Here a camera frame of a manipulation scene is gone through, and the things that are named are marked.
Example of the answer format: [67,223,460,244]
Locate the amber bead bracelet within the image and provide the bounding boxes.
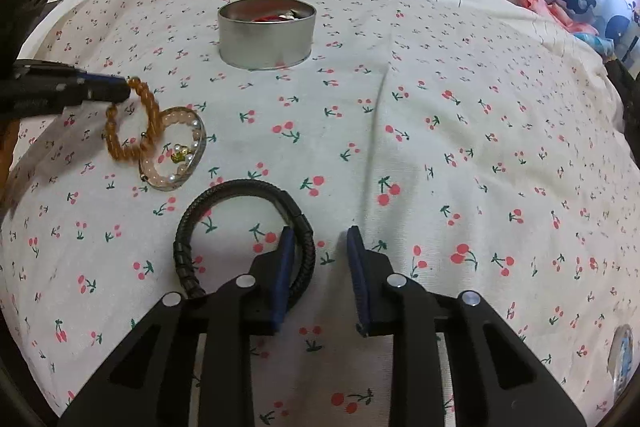
[103,76,165,163]

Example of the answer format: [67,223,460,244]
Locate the black braided leather bracelet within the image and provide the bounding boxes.
[172,178,317,313]

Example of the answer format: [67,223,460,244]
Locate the round silver metal tin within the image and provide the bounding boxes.
[218,0,317,70]

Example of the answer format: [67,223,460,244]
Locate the red jewelry in tin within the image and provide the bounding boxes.
[252,10,303,23]

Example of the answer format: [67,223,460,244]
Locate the person's left hand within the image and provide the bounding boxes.
[0,120,20,194]

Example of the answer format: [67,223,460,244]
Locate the cherry print white bedsheet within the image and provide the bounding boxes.
[1,0,639,426]

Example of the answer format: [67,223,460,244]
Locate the pink checked cloth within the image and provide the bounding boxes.
[518,0,599,36]

